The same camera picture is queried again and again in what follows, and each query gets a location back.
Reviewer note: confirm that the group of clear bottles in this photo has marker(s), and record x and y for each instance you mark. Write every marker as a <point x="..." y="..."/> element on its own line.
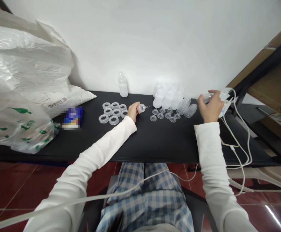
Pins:
<point x="168" y="96"/>

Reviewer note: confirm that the black shelf with cardboard boxes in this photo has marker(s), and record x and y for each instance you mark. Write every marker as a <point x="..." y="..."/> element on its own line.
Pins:
<point x="268" y="91"/>

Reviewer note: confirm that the blue carton box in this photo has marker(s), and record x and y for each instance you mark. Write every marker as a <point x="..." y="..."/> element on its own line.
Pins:
<point x="72" y="118"/>

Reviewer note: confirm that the clear cap with teat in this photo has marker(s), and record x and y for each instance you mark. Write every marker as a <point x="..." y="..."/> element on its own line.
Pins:
<point x="142" y="108"/>

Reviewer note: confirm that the person's right hand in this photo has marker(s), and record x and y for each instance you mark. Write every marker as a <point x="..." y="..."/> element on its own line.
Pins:
<point x="212" y="108"/>

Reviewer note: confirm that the stack of clear caps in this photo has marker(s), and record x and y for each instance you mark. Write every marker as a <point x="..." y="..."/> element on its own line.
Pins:
<point x="183" y="106"/>
<point x="191" y="110"/>

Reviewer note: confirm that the group of small clear teats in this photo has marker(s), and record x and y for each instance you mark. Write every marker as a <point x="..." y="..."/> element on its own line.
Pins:
<point x="165" y="115"/>

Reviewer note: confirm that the large white plastic bag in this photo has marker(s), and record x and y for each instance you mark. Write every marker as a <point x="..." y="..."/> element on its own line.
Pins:
<point x="27" y="58"/>

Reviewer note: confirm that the tall capped clear bottle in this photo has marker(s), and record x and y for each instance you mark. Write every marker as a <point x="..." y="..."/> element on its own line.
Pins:
<point x="123" y="85"/>

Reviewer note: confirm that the white power strip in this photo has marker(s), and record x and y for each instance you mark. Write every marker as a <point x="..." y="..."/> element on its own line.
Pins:
<point x="226" y="102"/>

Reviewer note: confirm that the person's left hand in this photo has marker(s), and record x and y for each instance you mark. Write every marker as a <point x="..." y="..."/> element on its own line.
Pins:
<point x="132" y="113"/>

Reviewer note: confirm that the group of clear plastic rings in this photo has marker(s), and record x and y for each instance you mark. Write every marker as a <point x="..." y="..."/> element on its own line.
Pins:
<point x="113" y="113"/>

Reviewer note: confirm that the beige plastic stool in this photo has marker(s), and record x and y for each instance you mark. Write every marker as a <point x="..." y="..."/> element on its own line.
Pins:
<point x="266" y="178"/>

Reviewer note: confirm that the person's legs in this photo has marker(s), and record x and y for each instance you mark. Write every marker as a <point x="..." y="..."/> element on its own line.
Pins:
<point x="152" y="198"/>

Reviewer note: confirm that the person's left fingers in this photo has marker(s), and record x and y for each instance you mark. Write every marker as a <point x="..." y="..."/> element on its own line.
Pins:
<point x="135" y="106"/>

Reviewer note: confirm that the white printed pouch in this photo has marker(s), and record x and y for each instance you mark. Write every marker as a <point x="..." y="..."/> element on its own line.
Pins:
<point x="69" y="96"/>

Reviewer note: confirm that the clear plastic bottle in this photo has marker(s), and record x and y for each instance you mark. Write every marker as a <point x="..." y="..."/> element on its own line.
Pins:
<point x="207" y="97"/>

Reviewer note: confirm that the green printed plastic bag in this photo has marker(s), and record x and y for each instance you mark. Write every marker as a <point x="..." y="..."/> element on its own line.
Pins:
<point x="14" y="120"/>

